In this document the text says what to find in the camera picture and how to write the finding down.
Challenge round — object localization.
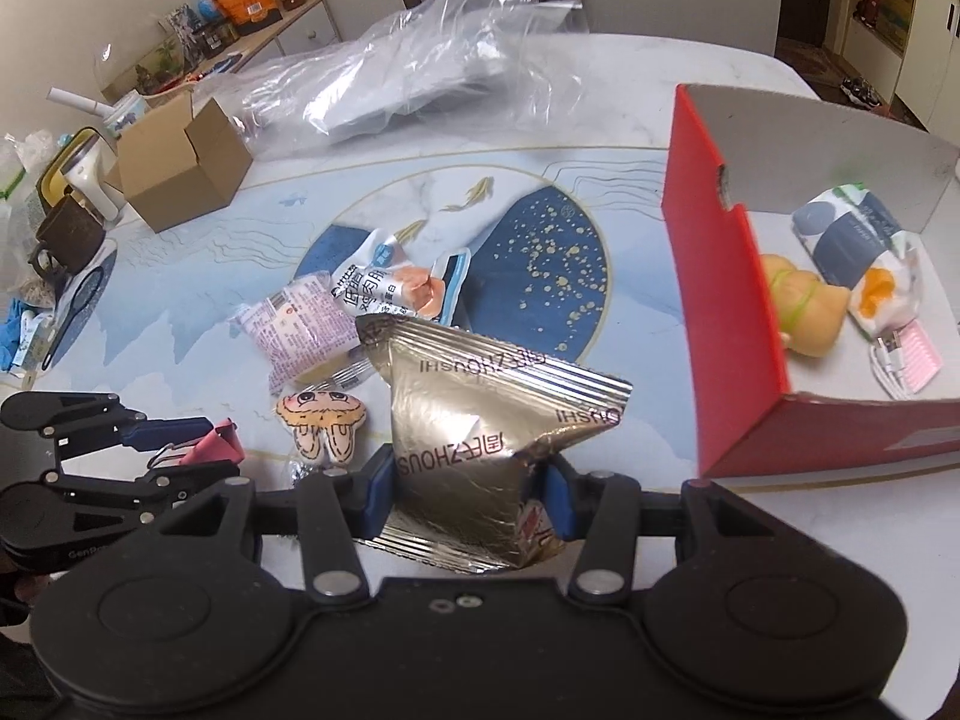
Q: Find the pink binder clip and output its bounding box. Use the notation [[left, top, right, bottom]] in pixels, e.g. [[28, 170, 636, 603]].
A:
[[146, 419, 245, 470]]

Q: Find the red white cardboard box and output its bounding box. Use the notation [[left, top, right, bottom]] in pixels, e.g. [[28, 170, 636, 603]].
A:
[[662, 85, 958, 478]]

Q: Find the brown mug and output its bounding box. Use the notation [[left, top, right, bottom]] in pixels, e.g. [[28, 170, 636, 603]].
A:
[[28, 197, 106, 288]]

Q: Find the gold foil snack bag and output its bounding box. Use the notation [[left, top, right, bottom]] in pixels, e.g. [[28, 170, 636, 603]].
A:
[[356, 314, 633, 574]]

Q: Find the glass terrarium dome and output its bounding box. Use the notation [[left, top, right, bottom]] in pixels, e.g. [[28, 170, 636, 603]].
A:
[[93, 21, 197, 103]]

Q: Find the white blue tissue pack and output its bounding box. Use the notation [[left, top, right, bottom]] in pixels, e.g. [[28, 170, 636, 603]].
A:
[[791, 184, 923, 338]]

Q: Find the clear plastic bag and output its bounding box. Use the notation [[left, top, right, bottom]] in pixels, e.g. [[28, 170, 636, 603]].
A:
[[192, 0, 587, 160]]

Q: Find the white handheld appliance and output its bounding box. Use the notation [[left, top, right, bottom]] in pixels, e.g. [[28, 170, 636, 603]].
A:
[[60, 137, 125, 226]]

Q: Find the yellow bread plush toy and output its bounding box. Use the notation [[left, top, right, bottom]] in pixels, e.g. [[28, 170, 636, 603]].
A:
[[760, 254, 851, 358]]

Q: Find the white usb cable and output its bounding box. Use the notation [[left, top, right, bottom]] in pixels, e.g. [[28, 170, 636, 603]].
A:
[[869, 328, 921, 400]]

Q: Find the pink white snack packet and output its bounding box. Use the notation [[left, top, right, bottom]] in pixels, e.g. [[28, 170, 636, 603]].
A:
[[231, 271, 364, 395]]

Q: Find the white blue snack packet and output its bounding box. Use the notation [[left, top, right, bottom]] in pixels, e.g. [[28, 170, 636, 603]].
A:
[[331, 229, 472, 325]]

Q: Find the brown cardboard box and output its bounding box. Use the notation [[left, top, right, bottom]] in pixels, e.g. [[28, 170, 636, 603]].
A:
[[104, 93, 254, 232]]

